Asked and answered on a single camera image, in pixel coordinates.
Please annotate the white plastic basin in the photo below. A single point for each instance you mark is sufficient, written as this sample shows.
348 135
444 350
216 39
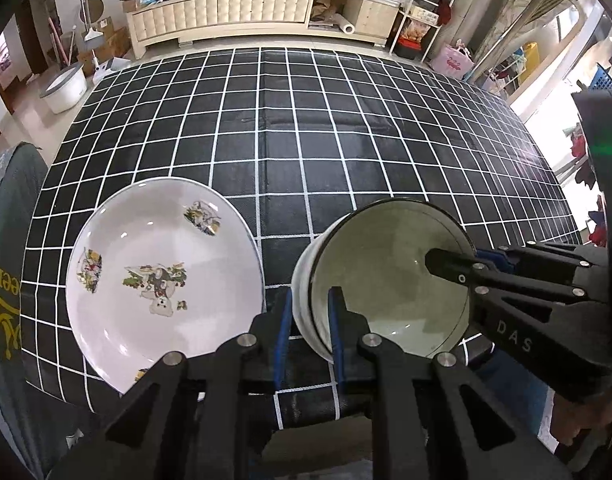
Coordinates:
63 90

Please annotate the cream tufted TV cabinet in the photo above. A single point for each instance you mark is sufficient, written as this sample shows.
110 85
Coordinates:
226 10

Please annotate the brown wooden door frame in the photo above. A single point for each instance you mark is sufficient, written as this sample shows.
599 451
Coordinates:
23 45

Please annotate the orange snack bag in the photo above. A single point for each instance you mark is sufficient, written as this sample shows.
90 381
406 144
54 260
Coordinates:
417 31

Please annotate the cardboard box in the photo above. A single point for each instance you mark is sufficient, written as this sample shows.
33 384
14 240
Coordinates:
113 42

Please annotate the blue plastic basket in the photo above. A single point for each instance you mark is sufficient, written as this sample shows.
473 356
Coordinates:
606 79

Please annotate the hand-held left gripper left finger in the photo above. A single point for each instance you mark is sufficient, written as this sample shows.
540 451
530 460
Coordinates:
283 340

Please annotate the red storage box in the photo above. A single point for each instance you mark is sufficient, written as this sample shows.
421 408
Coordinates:
408 51

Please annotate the large white floral plate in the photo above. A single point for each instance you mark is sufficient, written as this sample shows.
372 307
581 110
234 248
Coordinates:
136 220

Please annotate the plain white bowl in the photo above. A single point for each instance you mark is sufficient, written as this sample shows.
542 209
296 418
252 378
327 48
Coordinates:
303 300

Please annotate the pink gift bag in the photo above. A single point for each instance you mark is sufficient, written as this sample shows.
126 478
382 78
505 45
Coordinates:
451 62

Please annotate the black checked tablecloth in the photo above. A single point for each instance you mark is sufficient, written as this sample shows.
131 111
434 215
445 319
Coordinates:
336 135

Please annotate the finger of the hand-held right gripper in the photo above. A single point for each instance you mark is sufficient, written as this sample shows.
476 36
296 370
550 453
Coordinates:
451 265
496 259

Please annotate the person's right hand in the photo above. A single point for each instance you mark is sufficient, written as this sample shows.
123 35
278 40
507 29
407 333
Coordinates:
586 420

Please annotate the white paper roll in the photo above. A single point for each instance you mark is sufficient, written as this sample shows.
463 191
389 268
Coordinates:
346 25

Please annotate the red hanging garment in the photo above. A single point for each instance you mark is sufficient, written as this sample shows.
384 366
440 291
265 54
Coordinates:
579 147

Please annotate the person's blue pants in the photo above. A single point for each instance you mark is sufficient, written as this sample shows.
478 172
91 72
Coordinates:
516 390

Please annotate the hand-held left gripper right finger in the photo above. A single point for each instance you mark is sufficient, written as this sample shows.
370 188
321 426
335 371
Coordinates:
336 340

